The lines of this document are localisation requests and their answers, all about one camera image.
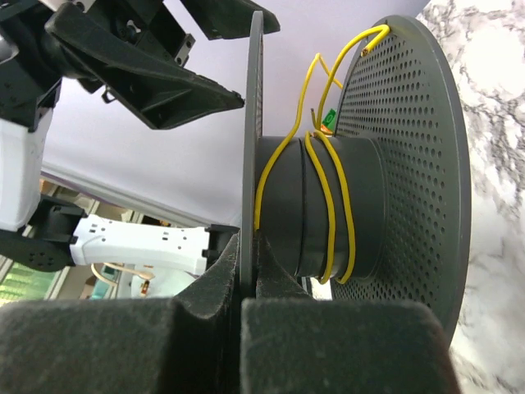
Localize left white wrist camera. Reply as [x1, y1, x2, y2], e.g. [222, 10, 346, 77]
[1, 112, 53, 231]

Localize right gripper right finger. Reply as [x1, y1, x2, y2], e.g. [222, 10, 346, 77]
[240, 236, 460, 393]

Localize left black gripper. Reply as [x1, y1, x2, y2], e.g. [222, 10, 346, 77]
[1, 1, 244, 131]

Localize yellow cable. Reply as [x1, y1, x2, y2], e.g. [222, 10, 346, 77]
[253, 24, 390, 285]

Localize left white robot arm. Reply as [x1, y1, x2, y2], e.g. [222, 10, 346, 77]
[1, 1, 244, 275]

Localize grey cable spool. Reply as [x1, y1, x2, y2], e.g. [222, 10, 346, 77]
[240, 14, 472, 337]

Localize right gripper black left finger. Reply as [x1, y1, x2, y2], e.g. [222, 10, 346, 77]
[1, 237, 240, 393]

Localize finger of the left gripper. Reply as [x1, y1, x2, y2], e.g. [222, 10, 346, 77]
[186, 0, 281, 40]

